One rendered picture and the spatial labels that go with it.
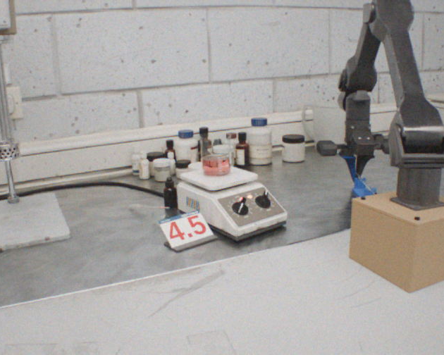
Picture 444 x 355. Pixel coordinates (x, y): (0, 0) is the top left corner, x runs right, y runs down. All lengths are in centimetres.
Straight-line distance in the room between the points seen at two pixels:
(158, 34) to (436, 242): 98
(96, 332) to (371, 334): 35
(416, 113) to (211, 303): 42
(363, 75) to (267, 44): 52
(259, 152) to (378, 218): 69
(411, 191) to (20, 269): 65
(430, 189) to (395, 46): 26
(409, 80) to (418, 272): 31
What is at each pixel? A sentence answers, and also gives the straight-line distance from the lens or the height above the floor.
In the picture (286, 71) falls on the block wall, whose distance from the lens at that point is 161.
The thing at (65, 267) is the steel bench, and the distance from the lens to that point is 85.
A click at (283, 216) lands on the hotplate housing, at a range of 95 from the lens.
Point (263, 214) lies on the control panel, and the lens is 92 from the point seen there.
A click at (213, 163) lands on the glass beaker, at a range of 96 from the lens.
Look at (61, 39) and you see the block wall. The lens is 137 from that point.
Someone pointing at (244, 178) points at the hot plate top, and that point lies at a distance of 96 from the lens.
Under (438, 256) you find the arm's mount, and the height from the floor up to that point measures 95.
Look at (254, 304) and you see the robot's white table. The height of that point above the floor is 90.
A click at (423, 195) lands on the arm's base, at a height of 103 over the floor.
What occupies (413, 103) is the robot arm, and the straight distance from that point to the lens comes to 80.
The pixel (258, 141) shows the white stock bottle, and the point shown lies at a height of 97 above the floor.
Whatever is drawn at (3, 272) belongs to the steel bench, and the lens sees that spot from 88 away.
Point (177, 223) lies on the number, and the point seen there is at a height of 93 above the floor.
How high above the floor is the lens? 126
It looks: 16 degrees down
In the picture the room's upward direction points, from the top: 2 degrees counter-clockwise
